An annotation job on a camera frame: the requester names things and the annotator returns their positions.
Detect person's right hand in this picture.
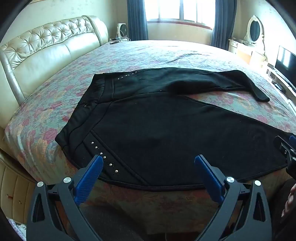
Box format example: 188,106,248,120
281,184,296,218

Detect white television stand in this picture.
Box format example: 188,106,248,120
266,62,296,103

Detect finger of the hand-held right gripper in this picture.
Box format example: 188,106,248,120
274,135,296,163

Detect cream leather bed frame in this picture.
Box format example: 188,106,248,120
0,126,38,225

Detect cream tufted leather headboard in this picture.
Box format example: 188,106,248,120
0,15,109,129

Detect white table fan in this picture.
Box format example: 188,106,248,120
116,22,126,39

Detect white oval vanity mirror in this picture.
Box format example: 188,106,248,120
243,14,265,50

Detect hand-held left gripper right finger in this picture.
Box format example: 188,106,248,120
194,155,271,241

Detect black pants with studs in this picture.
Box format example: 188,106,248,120
55,68,292,191

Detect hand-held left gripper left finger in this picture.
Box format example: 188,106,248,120
26,155,104,241

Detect cream dressing table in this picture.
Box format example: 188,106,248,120
228,38,267,68

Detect black television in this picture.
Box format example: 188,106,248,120
274,46,296,85

